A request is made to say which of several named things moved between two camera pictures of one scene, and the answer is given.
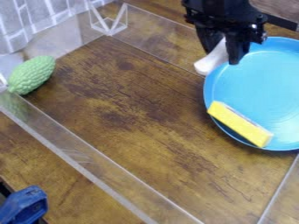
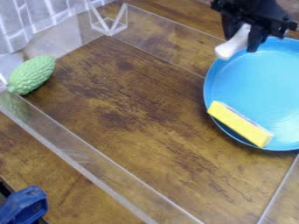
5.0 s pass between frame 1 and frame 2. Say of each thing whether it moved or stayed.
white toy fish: moved
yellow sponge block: stayed
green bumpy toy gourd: stayed
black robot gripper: moved
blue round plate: stayed
